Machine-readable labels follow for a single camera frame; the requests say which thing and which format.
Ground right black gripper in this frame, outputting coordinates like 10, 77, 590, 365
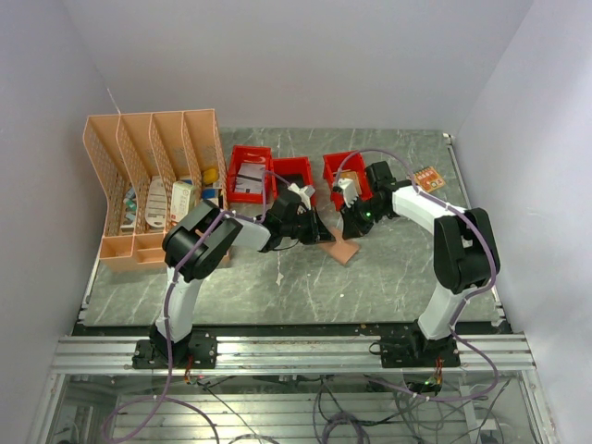
339, 194, 389, 240

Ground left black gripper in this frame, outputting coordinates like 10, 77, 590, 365
283, 207, 337, 246

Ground brown leather card holder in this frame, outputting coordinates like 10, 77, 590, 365
318, 227, 360, 265

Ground gold cards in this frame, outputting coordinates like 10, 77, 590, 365
340, 170, 368, 195

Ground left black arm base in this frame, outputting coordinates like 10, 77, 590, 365
132, 325, 218, 370

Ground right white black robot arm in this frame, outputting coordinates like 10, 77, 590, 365
333, 161, 500, 368

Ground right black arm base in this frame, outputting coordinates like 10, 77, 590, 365
368, 331, 461, 368

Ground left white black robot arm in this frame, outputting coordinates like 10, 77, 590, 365
149, 183, 335, 367

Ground white black cards stack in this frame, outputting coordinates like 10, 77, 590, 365
234, 162, 265, 194

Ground orange spiral notepad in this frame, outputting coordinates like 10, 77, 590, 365
413, 166, 446, 193

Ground yellow round object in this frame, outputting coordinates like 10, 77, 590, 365
202, 167, 219, 186

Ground white green box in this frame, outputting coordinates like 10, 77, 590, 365
170, 180, 196, 223

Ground white oval package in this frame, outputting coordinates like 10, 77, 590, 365
144, 176, 167, 229

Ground pink mesh desk organizer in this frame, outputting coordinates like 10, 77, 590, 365
83, 109, 228, 272

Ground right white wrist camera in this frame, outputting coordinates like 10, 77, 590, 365
332, 179, 359, 208

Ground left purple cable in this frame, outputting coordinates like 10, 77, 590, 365
100, 168, 290, 444

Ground aluminium frame rails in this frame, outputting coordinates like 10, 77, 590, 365
28, 322, 559, 443

